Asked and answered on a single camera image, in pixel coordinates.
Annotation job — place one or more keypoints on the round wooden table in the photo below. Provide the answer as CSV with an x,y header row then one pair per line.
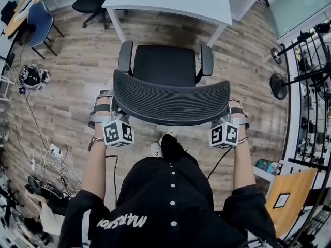
x,y
15,26

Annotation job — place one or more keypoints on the person's right forearm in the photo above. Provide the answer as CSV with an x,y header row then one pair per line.
x,y
244,164

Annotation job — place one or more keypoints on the blue chair with black legs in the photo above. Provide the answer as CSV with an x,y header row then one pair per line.
x,y
38,22

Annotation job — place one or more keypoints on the person's left forearm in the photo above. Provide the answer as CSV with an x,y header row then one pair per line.
x,y
94,167

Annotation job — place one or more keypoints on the black mesh office chair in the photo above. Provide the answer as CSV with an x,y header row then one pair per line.
x,y
168,101

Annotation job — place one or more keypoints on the person's black trouser leg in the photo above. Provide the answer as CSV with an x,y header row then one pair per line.
x,y
172,147

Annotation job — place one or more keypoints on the person's white shoe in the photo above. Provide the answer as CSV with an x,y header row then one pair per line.
x,y
172,131
156,150

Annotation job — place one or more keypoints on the black swivel chair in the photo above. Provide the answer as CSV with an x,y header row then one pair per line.
x,y
89,1

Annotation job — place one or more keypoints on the thin dark wrist band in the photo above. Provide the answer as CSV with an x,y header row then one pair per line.
x,y
243,140

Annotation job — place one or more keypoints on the white power strip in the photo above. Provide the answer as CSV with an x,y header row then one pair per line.
x,y
55,150

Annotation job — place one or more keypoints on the person's left hand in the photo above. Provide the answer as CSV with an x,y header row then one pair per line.
x,y
103,102

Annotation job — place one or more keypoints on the person's black buttoned shirt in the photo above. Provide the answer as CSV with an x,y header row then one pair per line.
x,y
168,210

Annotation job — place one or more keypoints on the white cloth bag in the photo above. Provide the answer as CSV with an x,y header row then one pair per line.
x,y
49,216

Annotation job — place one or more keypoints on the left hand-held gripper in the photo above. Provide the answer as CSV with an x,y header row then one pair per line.
x,y
117,133

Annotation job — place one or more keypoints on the person's right hand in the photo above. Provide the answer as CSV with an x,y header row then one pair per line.
x,y
235,105

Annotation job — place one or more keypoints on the black round stand base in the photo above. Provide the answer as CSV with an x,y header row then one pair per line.
x,y
276,55
278,86

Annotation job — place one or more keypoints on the black metal rack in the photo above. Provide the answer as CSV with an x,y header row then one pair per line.
x,y
307,74

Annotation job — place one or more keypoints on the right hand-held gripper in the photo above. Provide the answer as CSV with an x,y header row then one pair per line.
x,y
223,136

